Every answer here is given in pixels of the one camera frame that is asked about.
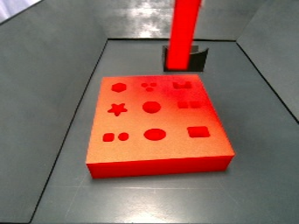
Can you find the black curved fixture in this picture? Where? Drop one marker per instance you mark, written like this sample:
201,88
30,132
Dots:
198,58

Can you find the red shape sorter block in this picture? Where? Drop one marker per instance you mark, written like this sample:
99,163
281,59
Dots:
155,127

